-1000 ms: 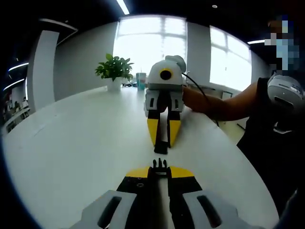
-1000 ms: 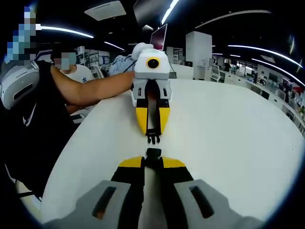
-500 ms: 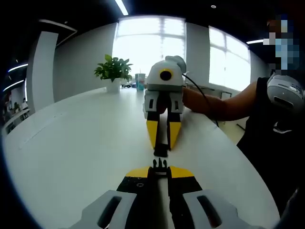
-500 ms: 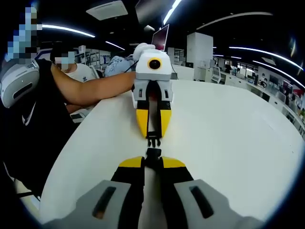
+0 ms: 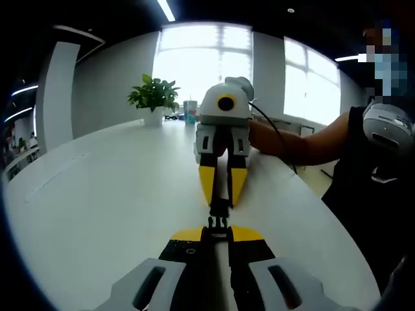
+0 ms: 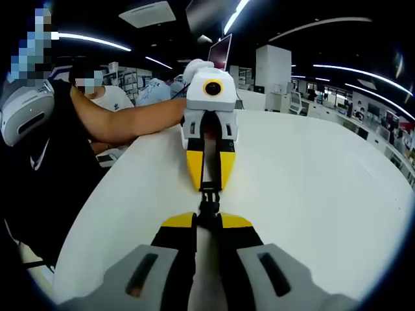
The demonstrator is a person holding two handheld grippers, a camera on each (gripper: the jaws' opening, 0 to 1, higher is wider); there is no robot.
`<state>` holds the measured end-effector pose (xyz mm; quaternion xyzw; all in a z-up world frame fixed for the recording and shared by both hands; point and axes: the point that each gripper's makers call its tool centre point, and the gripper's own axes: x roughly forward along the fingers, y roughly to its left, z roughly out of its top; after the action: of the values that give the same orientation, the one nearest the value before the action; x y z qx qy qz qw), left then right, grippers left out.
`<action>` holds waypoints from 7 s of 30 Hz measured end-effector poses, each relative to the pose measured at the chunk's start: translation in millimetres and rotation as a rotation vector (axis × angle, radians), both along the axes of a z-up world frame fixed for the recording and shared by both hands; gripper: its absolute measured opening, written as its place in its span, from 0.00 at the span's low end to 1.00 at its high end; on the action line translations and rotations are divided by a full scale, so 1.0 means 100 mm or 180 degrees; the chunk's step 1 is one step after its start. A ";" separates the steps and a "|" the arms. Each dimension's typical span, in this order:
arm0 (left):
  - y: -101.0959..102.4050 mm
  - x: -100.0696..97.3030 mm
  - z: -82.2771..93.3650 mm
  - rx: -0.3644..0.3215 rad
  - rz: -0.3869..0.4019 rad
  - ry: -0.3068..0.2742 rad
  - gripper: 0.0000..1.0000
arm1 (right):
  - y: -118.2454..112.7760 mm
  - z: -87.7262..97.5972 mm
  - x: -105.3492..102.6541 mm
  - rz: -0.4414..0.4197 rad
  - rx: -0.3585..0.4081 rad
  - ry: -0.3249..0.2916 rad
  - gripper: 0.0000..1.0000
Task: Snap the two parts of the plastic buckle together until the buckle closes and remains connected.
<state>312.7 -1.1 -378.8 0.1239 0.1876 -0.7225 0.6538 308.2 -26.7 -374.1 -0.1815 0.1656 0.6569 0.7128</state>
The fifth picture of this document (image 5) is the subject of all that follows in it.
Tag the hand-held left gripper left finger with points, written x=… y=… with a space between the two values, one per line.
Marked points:
x=175 y=278

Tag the ceiling light bar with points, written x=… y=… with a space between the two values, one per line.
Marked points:
x=166 y=9
x=348 y=58
x=24 y=90

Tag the black buckle prong part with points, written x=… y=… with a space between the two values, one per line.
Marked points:
x=218 y=231

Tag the teal paper cup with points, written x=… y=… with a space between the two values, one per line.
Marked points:
x=190 y=113

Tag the white plant pot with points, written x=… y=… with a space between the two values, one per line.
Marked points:
x=153 y=117

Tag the person in black shirt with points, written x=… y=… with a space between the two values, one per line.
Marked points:
x=356 y=210

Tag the small dark object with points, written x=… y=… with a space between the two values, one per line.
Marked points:
x=172 y=116

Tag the green potted plant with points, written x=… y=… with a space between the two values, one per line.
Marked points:
x=154 y=92

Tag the grey worn chest device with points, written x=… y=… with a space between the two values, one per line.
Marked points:
x=386 y=126

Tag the bright office window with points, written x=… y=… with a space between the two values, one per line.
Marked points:
x=201 y=58
x=311 y=84

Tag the black buckle socket part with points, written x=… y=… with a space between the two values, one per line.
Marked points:
x=220 y=207

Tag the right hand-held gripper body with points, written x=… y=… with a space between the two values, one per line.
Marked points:
x=212 y=113

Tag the white square pillar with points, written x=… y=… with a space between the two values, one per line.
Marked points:
x=56 y=97

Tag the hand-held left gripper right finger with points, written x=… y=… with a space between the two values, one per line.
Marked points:
x=256 y=269

